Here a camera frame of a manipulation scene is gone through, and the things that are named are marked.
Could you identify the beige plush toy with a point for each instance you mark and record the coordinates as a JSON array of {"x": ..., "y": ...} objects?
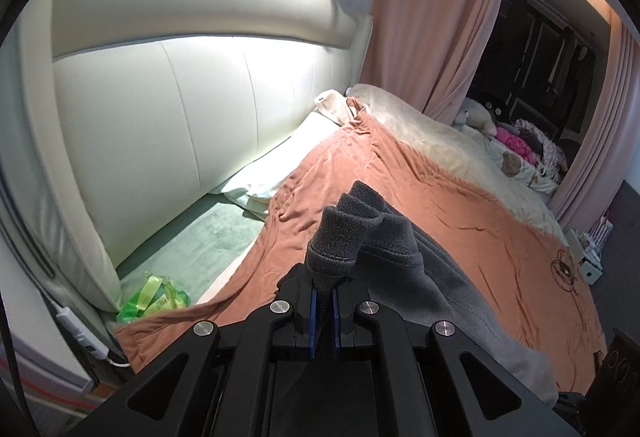
[{"x": 473, "y": 114}]

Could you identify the orange-brown duvet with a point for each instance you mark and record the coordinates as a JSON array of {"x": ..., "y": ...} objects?
[{"x": 508, "y": 260}]

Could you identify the pink garment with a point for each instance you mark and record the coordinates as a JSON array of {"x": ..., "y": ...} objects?
[{"x": 516, "y": 144}]

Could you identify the cream padded headboard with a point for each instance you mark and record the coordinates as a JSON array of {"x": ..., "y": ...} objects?
[{"x": 118, "y": 115}]

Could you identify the white power strip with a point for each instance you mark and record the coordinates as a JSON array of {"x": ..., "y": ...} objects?
[{"x": 81, "y": 334}]

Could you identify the floral patterned cloth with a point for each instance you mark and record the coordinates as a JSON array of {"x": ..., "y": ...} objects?
[{"x": 551, "y": 157}]

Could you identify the pink curtain right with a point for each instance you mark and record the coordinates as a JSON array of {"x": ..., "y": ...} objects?
[{"x": 602, "y": 160}]

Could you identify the pink curtain left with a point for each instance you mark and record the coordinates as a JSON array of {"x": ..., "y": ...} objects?
[{"x": 426, "y": 52}]

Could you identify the cream bed sheet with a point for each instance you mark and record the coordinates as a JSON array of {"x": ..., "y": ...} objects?
[{"x": 466, "y": 153}]

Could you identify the pink curtain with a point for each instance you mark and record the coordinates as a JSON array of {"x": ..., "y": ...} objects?
[
  {"x": 602, "y": 160},
  {"x": 426, "y": 52}
]

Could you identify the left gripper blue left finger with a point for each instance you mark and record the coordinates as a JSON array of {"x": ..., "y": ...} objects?
[{"x": 313, "y": 322}]

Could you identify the grey t-shirt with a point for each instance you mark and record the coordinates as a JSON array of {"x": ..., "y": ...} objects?
[{"x": 362, "y": 237}]

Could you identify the green plastic bag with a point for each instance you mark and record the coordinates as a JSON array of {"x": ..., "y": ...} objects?
[{"x": 157, "y": 294}]

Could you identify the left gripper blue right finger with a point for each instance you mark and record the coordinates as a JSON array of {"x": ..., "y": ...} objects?
[{"x": 335, "y": 319}]

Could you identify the red white striped bag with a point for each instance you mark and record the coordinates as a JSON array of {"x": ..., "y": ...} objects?
[{"x": 601, "y": 231}]

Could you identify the brown teddy bear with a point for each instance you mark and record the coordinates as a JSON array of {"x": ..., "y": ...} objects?
[{"x": 511, "y": 164}]

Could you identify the white bedside cabinet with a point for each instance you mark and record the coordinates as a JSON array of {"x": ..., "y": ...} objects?
[{"x": 585, "y": 254}]

